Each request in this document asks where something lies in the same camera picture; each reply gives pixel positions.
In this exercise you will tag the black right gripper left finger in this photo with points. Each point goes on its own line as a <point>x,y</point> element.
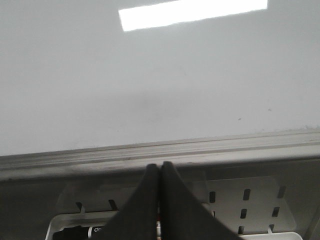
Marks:
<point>138,218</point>

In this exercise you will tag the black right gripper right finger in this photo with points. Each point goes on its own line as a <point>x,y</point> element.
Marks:
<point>182,217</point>

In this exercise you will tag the black spare whiteboard marker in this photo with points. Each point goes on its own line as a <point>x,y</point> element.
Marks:
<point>81,233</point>

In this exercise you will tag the white perforated marker tray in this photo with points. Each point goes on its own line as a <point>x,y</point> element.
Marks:
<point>252,207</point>

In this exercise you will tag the white whiteboard with aluminium frame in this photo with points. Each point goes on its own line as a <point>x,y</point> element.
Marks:
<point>93,86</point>

